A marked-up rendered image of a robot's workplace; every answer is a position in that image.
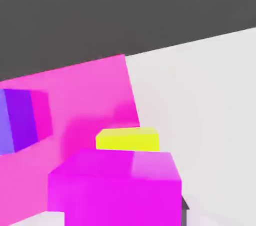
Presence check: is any small magenta cube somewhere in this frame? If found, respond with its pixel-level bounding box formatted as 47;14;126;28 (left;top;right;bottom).
47;147;183;226

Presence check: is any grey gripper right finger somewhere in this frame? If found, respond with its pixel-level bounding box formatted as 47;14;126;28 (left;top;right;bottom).
181;197;219;226

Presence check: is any small purple cube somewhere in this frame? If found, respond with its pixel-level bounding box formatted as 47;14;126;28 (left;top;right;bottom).
0;88;39;156

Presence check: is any small yellow cube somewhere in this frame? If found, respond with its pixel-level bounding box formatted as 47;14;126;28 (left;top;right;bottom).
95;127;161;153

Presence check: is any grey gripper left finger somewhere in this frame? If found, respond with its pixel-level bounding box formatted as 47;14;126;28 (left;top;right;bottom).
8;210;65;226

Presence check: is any large pink box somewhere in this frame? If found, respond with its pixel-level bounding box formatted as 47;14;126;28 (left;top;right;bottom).
0;54;141;226

